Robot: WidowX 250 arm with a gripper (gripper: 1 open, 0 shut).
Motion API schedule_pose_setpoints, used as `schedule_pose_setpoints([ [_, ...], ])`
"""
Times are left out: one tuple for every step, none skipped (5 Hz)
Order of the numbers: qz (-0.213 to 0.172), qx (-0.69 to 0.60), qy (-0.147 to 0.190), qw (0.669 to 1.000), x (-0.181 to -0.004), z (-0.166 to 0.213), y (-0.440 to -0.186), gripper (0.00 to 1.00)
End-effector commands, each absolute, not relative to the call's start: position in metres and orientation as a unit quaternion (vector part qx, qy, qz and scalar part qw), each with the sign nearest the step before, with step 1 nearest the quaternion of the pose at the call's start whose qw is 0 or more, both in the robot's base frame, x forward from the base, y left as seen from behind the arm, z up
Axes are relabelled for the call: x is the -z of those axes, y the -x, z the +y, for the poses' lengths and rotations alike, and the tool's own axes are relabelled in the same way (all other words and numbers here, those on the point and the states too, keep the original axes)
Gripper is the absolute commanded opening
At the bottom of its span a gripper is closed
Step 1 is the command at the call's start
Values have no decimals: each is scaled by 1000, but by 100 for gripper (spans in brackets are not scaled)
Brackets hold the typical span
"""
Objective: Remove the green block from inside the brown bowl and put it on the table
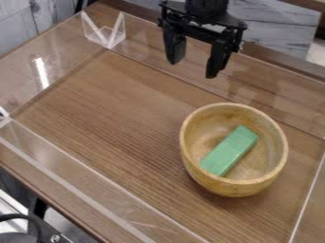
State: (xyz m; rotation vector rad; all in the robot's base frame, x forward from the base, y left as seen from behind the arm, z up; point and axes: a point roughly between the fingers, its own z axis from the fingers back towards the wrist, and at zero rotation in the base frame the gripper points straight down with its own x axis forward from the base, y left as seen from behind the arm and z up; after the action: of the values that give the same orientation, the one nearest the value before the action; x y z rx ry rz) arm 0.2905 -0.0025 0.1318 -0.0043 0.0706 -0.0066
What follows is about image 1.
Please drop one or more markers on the clear acrylic corner bracket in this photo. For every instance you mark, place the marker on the clear acrylic corner bracket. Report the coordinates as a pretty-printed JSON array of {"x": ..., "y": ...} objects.
[{"x": 106, "y": 37}]

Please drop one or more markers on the clear acrylic tray wall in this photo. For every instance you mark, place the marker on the clear acrylic tray wall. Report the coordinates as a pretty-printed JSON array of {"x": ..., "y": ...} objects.
[{"x": 106, "y": 209}]

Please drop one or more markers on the light wooden bowl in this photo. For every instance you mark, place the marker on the light wooden bowl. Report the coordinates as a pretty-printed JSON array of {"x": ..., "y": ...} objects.
[{"x": 206, "y": 127}]

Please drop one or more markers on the black table leg frame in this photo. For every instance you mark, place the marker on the black table leg frame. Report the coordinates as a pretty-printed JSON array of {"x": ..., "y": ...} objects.
[{"x": 51, "y": 226}]

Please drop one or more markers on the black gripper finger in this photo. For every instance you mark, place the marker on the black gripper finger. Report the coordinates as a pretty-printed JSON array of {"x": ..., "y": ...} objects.
[
  {"x": 175, "y": 44},
  {"x": 221, "y": 52}
]

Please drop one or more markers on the green rectangular block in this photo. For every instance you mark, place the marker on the green rectangular block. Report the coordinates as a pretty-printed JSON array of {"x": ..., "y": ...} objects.
[{"x": 229, "y": 151}]

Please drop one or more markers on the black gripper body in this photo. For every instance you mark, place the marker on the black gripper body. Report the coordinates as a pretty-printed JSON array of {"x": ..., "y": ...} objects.
[{"x": 203, "y": 20}]

